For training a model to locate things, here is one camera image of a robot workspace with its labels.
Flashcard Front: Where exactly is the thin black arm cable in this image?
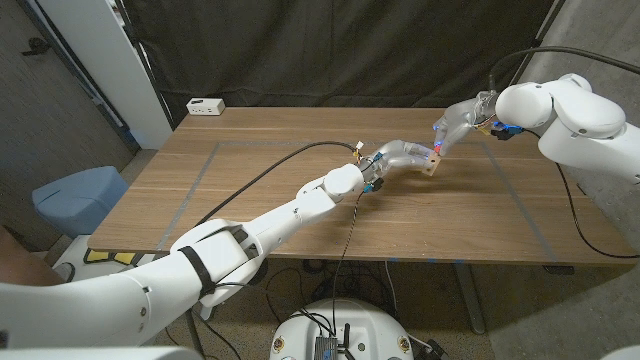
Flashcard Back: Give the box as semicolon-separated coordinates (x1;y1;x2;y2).
332;189;366;331
524;129;640;260

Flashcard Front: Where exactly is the black frame pole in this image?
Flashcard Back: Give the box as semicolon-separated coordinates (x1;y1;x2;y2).
113;0;176;132
504;0;569;91

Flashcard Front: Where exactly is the black wall rail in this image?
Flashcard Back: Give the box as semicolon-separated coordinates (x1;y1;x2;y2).
14;0;142;154

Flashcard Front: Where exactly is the black curtain backdrop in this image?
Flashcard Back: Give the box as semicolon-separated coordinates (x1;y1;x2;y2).
122;0;556;126

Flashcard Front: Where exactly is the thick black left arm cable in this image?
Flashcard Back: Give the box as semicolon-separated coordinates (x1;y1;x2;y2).
194;141;360;229

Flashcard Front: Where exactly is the white power strip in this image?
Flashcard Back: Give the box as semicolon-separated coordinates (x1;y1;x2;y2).
185;97;227;117

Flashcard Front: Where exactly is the small wooden block with holes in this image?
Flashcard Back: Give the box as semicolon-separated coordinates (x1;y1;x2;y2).
421;154;442;177

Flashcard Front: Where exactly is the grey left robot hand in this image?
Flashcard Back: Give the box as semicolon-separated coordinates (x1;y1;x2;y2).
357;139;436;191

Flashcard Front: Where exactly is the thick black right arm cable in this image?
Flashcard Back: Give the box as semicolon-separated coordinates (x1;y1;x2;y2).
488;45;640;94

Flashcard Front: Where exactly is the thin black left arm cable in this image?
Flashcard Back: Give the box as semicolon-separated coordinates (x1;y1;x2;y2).
332;189;366;331

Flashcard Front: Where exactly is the grey table leg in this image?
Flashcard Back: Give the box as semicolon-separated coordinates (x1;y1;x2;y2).
452;262;487;335

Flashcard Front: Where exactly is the white cabinet panel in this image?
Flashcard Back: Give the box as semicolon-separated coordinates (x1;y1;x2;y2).
37;0;174;150

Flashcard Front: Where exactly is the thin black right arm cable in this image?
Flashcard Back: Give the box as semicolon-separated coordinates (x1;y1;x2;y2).
524;129;640;260

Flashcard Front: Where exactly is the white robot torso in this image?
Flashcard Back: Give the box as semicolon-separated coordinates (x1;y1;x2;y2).
269;298;415;360

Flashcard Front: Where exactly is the person's bare leg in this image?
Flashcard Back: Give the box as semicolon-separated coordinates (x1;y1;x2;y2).
0;225;66;287

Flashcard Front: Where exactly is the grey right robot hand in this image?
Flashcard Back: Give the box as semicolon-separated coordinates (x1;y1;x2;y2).
432;90;501;157

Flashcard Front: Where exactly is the white floor cable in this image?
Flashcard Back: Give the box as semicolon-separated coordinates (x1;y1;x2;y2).
383;259;399;314

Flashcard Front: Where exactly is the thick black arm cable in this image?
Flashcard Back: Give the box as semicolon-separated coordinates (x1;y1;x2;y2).
194;141;360;229
488;45;640;94

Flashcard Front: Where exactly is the black floor cable tangle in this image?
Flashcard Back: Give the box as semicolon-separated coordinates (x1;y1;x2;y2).
264;259;386;321

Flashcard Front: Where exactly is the blue padded stool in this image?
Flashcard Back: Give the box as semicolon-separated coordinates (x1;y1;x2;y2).
31;165;130;239

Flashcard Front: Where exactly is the grey electronics box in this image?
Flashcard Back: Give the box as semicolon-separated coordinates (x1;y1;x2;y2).
313;335;340;360

